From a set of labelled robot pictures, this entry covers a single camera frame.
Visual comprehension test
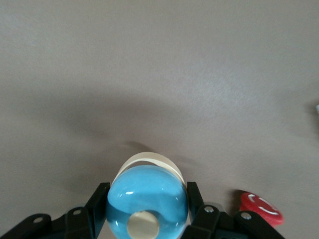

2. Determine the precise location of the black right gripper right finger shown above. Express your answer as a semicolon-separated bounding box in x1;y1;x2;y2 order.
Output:
179;181;285;239

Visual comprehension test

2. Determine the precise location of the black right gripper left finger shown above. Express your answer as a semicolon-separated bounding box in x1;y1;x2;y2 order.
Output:
0;182;111;239

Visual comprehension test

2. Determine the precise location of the light blue call bell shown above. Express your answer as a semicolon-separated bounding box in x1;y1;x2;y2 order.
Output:
106;152;189;239

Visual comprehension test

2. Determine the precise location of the red button orange black body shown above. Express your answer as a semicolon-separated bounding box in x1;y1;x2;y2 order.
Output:
234;189;284;227

